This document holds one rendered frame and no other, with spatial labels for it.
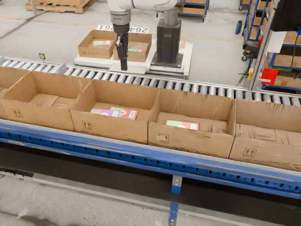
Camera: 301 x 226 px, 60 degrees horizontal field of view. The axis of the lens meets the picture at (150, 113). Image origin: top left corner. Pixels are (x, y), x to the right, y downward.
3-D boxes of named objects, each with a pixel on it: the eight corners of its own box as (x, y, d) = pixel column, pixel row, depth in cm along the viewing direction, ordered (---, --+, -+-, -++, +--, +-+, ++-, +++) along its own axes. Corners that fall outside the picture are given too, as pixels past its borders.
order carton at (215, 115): (228, 122, 147) (234, 97, 136) (227, 162, 125) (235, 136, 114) (159, 111, 153) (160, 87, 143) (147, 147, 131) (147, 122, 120)
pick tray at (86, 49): (121, 41, 258) (120, 31, 251) (109, 59, 229) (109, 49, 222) (93, 39, 261) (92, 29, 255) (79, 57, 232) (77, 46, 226)
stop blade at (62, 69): (67, 71, 219) (65, 61, 214) (37, 103, 185) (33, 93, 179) (66, 71, 219) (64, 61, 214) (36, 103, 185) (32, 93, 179)
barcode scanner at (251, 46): (239, 51, 188) (244, 38, 181) (255, 55, 187) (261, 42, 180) (239, 56, 183) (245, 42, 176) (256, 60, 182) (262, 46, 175)
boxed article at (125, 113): (111, 108, 154) (111, 106, 153) (138, 112, 152) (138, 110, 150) (107, 116, 149) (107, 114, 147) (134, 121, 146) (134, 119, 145)
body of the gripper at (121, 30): (116, 18, 119) (117, 37, 125) (109, 24, 113) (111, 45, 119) (131, 19, 118) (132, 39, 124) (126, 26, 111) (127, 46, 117)
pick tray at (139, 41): (152, 43, 254) (152, 33, 247) (145, 63, 225) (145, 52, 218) (123, 41, 257) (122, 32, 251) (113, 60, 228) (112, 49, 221)
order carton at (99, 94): (159, 111, 153) (160, 87, 143) (147, 147, 131) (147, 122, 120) (96, 102, 160) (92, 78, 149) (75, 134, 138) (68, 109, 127)
